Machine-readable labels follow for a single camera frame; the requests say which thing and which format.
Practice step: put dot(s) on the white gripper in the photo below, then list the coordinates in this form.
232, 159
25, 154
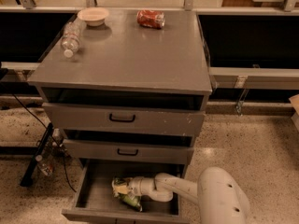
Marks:
135, 186

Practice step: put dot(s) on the green jalapeno chip bag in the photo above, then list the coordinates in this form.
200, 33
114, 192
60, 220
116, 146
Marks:
130, 199

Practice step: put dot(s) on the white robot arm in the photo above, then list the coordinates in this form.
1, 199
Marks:
219, 197

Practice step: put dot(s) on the grey open bottom drawer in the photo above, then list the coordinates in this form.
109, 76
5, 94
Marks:
94, 202

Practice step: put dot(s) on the grey middle drawer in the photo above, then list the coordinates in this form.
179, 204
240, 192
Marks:
128, 152

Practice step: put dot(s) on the grey top drawer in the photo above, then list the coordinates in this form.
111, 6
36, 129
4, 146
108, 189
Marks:
124, 120

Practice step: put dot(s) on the grey drawer cabinet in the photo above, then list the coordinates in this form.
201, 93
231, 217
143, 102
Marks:
126, 65

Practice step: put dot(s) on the plastic bottle on floor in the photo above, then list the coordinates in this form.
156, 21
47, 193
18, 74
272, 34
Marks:
45, 160

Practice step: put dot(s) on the clear plastic water bottle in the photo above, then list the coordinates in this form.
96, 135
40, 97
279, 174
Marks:
70, 41

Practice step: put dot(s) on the red soda can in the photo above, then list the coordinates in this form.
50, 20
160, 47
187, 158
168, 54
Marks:
150, 18

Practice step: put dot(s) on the white bowl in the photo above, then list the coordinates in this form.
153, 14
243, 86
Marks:
93, 16

